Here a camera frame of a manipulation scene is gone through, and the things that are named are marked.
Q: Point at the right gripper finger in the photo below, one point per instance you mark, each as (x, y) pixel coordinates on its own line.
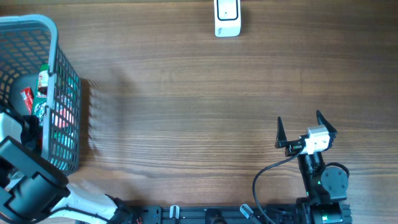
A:
(331, 130)
(281, 139)

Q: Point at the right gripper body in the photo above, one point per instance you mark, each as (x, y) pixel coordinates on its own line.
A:
(293, 147)

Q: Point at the green snack bag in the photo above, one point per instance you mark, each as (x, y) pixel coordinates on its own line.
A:
(39, 104)

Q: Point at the small jar green lid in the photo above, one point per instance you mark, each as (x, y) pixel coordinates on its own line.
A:
(43, 79)

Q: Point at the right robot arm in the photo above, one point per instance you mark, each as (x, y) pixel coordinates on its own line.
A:
(326, 184)

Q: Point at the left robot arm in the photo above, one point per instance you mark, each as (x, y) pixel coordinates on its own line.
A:
(33, 189)

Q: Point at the white barcode scanner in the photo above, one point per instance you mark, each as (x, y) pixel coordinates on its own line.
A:
(227, 15)

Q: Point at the grey plastic shopping basket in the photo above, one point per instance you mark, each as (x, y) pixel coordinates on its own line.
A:
(28, 42)

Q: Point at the red snack sachet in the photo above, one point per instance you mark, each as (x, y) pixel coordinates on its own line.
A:
(27, 96)

